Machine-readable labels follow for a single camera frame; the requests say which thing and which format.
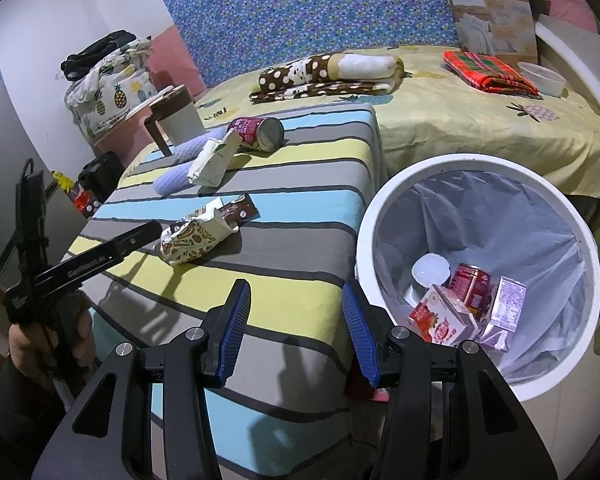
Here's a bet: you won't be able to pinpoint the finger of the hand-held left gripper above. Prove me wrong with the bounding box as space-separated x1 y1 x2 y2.
102 220 163 261

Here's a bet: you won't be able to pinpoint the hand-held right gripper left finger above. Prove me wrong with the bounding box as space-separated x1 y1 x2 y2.
32 278 252 480

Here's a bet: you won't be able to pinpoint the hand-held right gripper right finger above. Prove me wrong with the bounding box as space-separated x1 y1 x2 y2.
341 280 558 480

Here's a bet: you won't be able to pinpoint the patterned white paper bag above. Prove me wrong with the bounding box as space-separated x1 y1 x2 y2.
160 197 241 266

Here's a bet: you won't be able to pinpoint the lavender foam sheet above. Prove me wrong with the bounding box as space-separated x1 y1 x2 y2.
154 127 231 197

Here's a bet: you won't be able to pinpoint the pink milk carton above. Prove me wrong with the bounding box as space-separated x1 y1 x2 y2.
408 285 478 346

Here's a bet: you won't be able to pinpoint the white yogurt cup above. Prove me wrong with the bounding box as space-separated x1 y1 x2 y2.
405 252 452 306

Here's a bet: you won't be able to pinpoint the white and green paper bag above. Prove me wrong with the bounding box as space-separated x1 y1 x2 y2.
186 131 242 187

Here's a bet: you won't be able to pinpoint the red cartoon face can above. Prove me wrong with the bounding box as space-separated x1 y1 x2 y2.
447 262 493 316

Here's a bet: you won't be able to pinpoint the purple drink carton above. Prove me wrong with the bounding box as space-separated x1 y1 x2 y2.
480 276 528 351

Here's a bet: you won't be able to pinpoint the maroon tin can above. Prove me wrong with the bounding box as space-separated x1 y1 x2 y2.
227 116 285 153

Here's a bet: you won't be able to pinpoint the translucent plastic bin liner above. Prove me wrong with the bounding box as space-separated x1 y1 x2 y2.
377 170 588 376

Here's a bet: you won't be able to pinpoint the white round trash bin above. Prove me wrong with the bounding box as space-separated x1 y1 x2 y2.
354 154 600 403

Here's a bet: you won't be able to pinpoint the person's left forearm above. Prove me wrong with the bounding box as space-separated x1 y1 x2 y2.
0 360 76 480

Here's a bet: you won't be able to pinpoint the person's left hand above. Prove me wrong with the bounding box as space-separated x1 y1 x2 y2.
7 292 98 381

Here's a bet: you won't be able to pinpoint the red plastic object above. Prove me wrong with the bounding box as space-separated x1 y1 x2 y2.
347 360 391 403

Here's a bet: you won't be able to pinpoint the red packet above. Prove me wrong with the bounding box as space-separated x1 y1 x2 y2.
72 190 101 218

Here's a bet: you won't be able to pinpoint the black backpack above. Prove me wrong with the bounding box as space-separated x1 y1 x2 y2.
77 151 126 206

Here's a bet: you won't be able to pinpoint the yellow packet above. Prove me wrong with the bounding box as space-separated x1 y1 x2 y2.
51 170 78 198

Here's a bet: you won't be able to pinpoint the pink storage box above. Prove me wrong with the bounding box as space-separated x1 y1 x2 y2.
92 87 181 161

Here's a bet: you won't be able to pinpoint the silver refrigerator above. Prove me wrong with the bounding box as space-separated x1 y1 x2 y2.
0 35 73 281

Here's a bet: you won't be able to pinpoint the white mug with brown lid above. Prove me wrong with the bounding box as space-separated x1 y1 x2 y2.
146 85 204 157

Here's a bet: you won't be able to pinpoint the pineapple print bag pile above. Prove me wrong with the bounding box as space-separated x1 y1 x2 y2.
64 40 157 143

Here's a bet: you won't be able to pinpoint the black bag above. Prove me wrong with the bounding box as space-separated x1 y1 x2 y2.
61 31 138 81

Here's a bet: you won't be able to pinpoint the yellow bed sheet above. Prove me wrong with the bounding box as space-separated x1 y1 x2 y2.
125 42 600 201

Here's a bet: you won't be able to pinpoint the brown polka dot blanket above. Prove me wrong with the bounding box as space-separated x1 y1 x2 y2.
249 52 406 106

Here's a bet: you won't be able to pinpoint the blue floral headboard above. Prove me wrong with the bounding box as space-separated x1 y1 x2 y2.
164 0 463 88

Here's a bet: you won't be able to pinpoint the red plaid cloth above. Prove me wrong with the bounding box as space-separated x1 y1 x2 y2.
442 50 540 95

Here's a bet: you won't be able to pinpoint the white plastic bowl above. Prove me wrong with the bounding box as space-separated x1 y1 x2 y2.
516 61 567 98

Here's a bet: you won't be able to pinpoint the cardboard bedding box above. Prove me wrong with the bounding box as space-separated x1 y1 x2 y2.
447 0 540 66

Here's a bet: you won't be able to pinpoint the white bed frame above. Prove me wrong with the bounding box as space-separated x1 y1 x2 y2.
535 12 600 131

